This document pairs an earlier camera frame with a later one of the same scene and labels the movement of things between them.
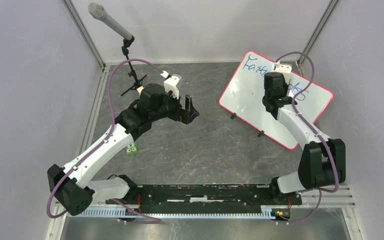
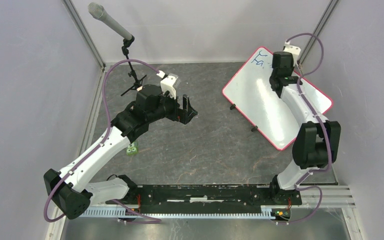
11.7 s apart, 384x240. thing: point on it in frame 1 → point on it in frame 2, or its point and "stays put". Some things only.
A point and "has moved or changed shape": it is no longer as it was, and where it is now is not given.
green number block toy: [132, 148] stays put
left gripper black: [180, 113] stays put
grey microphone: [98, 11] stays put
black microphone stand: [127, 42] stays put
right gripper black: [284, 86] → [291, 66]
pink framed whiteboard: [243, 94] has moved or changed shape
